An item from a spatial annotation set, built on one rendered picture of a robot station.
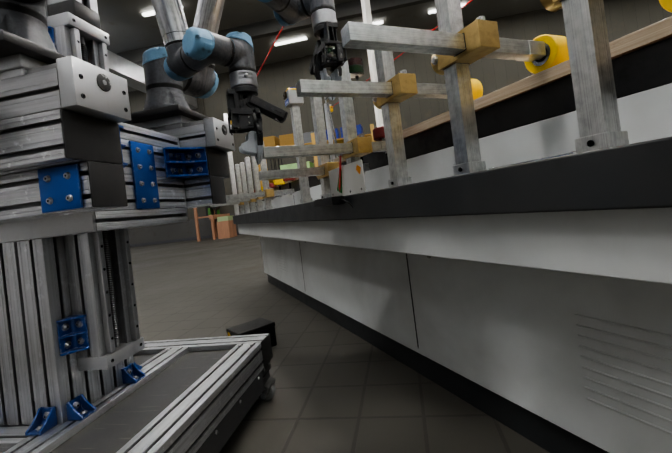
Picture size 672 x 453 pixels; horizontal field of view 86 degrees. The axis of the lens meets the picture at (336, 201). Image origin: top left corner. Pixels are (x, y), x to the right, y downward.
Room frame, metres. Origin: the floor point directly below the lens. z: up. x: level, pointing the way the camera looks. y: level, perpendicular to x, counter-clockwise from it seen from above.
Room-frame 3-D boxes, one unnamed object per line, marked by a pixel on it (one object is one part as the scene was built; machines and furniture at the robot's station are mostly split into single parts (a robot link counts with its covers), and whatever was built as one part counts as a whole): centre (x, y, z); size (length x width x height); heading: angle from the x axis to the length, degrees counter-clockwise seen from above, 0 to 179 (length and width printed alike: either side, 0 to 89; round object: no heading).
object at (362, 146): (1.17, -0.08, 0.85); 0.14 x 0.06 x 0.05; 24
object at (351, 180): (1.21, -0.04, 0.75); 0.26 x 0.01 x 0.10; 24
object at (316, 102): (1.42, 0.03, 0.93); 0.04 x 0.04 x 0.48; 24
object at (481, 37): (0.71, -0.29, 0.95); 0.14 x 0.06 x 0.05; 24
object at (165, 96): (1.23, 0.53, 1.09); 0.15 x 0.15 x 0.10
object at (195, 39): (0.95, 0.29, 1.12); 0.11 x 0.11 x 0.08; 51
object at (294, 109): (1.66, 0.14, 0.93); 0.05 x 0.05 x 0.45; 24
